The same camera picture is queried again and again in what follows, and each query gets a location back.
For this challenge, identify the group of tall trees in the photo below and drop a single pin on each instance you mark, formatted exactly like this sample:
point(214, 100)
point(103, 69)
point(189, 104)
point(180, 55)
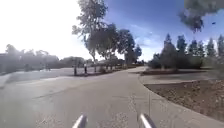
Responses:
point(106, 40)

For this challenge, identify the grey concrete path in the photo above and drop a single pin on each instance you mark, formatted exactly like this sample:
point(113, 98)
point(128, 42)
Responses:
point(100, 96)

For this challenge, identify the robot's own part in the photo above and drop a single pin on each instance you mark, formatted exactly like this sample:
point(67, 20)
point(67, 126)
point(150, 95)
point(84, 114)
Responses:
point(80, 122)
point(146, 120)

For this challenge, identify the row of conifer trees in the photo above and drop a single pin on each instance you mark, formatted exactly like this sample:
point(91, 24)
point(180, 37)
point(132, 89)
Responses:
point(186, 50)

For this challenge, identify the grey asphalt road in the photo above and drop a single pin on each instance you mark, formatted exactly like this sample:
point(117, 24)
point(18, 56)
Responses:
point(33, 74)

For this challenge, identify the brown mulch bed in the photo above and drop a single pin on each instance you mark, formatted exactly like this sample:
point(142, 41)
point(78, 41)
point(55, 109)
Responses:
point(196, 95)

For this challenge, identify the overhanging tree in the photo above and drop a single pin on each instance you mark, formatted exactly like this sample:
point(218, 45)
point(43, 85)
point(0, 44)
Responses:
point(196, 13)

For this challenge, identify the bushes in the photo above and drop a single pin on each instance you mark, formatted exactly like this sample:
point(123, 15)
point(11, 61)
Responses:
point(218, 66)

